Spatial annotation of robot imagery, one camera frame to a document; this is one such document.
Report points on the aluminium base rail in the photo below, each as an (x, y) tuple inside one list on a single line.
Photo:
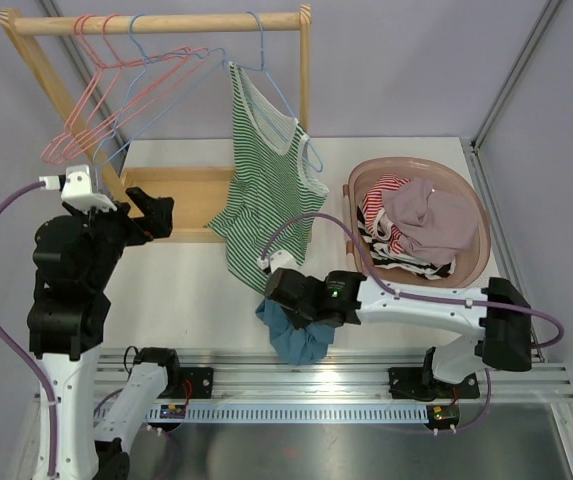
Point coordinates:
[(356, 376)]

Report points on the wooden clothes rack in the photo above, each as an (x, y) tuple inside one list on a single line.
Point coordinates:
[(200, 192)]

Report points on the white slotted cable duct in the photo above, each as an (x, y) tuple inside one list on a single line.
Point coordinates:
[(248, 413)]

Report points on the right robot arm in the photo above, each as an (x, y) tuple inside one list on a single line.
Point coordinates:
[(492, 324)]

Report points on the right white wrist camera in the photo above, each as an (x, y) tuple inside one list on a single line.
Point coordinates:
[(277, 260)]

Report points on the blue tank top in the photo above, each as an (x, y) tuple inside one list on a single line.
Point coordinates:
[(296, 347)]

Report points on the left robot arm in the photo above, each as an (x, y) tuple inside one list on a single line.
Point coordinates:
[(75, 256)]

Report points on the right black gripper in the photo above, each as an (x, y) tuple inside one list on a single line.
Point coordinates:
[(298, 321)]

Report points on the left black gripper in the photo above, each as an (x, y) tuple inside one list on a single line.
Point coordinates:
[(155, 222)]

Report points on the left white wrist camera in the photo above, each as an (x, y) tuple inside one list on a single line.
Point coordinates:
[(77, 190)]

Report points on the blue hanger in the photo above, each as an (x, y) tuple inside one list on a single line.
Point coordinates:
[(263, 68), (159, 80)]

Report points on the pink plastic basin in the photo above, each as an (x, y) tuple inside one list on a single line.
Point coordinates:
[(471, 264)]

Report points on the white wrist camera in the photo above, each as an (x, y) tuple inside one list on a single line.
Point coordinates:
[(277, 260), (77, 190)]

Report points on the right aluminium frame post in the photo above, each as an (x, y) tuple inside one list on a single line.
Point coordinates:
[(518, 67)]

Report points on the black white striped tank top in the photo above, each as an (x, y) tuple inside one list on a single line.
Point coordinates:
[(383, 257)]

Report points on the left aluminium frame post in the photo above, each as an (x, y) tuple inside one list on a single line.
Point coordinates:
[(74, 56)]

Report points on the red white striped tank top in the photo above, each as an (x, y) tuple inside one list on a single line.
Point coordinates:
[(376, 220)]

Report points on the aluminium frame post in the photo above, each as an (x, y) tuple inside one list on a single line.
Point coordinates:
[(74, 56), (518, 67)]

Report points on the green white striped tank top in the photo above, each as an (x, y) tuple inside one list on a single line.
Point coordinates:
[(272, 184)]

